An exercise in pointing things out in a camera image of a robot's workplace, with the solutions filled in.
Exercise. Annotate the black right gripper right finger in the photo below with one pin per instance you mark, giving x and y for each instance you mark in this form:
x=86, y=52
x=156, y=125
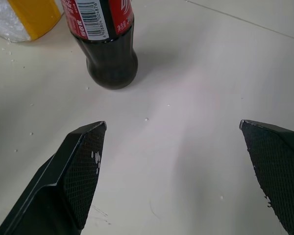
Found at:
x=279, y=171

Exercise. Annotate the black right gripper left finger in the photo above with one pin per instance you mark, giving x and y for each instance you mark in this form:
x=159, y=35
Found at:
x=63, y=186

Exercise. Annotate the cola bottle with red label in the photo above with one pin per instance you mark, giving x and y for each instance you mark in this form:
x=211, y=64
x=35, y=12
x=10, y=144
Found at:
x=107, y=44

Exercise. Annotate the yellow and white foam block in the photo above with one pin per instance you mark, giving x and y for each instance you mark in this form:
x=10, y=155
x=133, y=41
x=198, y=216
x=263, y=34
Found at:
x=19, y=18

